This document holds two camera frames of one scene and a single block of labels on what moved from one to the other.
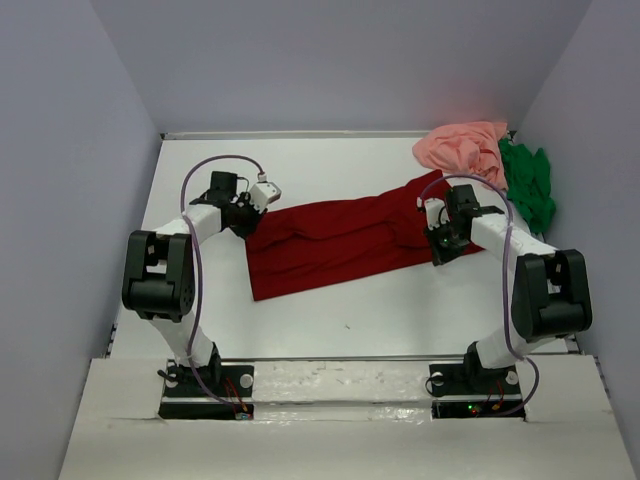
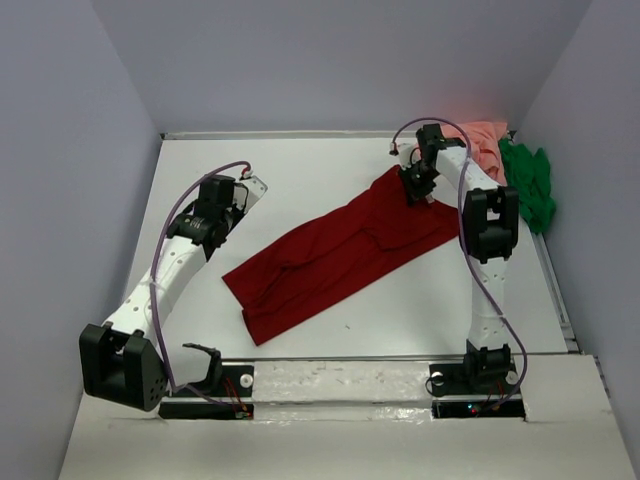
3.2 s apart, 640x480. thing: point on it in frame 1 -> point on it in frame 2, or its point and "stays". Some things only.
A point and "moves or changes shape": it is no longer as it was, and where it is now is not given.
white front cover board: x=341 y=421 stays
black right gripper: x=439 y=255 -> x=413 y=193
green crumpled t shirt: x=529 y=183 stays
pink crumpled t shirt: x=470 y=149 stays
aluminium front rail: x=343 y=358 stays
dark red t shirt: x=329 y=242 moves or changes shape
